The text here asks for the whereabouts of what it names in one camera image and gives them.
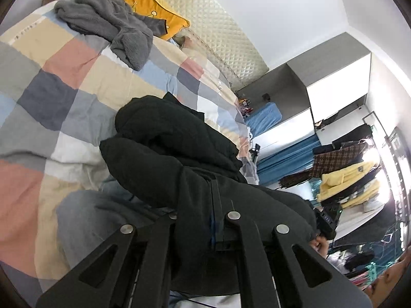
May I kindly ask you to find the black puffer jacket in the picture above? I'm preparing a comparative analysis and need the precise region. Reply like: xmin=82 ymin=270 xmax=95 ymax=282
xmin=100 ymin=94 xmax=317 ymax=296

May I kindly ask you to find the checkered pastel duvet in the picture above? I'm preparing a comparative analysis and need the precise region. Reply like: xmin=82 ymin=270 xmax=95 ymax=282
xmin=1 ymin=4 xmax=250 ymax=307

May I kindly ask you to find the white patterned pillow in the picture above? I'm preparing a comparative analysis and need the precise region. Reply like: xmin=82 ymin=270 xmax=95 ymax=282
xmin=171 ymin=28 xmax=242 ymax=88

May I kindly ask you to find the blue curtain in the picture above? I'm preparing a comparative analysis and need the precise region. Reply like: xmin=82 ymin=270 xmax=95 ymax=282
xmin=257 ymin=134 xmax=320 ymax=186

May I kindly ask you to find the yellow pillow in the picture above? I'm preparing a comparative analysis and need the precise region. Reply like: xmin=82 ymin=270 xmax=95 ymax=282
xmin=124 ymin=0 xmax=191 ymax=40

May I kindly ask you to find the person's right hand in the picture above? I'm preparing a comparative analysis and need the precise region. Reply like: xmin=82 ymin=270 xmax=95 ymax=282
xmin=309 ymin=235 xmax=330 ymax=259

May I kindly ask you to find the blue towel on chair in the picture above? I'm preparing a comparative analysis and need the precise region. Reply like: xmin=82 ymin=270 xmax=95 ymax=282
xmin=245 ymin=102 xmax=282 ymax=138

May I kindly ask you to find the grey wardrobe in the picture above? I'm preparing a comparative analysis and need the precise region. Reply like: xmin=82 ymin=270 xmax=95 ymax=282
xmin=238 ymin=33 xmax=371 ymax=159

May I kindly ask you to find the brown checkered hanging garment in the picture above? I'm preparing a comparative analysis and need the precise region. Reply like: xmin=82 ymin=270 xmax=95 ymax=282
xmin=279 ymin=140 xmax=369 ymax=188

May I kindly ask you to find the grey fleece garment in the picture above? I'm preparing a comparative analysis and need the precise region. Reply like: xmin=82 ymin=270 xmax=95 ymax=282
xmin=54 ymin=0 xmax=167 ymax=71

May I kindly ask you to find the yellow hanging garment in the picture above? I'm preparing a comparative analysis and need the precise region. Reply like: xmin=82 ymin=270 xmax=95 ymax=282
xmin=316 ymin=161 xmax=380 ymax=209

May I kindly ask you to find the cream quilted headboard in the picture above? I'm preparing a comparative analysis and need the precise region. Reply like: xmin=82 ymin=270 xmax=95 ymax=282
xmin=165 ymin=0 xmax=269 ymax=90

